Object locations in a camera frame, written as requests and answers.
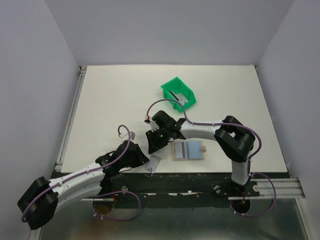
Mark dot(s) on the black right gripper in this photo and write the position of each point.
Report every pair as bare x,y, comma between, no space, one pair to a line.
153,144

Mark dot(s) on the green plastic bin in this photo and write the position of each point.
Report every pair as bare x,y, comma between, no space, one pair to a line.
177,90

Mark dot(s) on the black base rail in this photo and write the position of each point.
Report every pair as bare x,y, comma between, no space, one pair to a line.
173,190

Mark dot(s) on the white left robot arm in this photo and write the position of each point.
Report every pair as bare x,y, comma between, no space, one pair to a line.
45,197

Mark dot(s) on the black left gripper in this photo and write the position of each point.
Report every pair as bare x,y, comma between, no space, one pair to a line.
141,157

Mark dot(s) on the aluminium frame rail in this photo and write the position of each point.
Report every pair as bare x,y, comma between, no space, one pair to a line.
285,188

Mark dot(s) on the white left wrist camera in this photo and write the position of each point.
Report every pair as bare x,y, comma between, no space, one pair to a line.
129,135

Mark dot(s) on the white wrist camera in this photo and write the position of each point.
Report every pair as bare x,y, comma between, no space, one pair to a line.
153,125
129,135

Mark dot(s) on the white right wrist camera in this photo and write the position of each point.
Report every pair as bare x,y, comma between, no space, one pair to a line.
153,125

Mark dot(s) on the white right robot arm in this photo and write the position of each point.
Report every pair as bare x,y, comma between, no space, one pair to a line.
235,139

